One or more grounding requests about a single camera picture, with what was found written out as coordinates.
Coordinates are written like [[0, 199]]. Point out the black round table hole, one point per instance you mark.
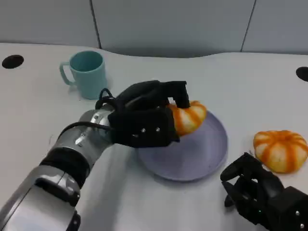
[[12, 61], [302, 73]]

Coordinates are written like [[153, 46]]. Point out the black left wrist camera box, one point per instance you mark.
[[144, 127]]

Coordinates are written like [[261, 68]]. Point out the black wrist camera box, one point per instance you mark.
[[288, 209], [144, 127]]

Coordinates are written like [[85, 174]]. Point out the lilac plate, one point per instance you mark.
[[192, 158]]

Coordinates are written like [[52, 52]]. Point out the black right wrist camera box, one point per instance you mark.
[[288, 209]]

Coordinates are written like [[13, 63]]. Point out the orange and white bread roll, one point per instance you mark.
[[280, 151], [190, 119]]

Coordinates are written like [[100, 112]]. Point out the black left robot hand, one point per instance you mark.
[[144, 96]]

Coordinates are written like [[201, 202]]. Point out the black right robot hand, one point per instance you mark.
[[252, 190]]

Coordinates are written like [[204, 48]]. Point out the pale green mug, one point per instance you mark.
[[90, 79]]

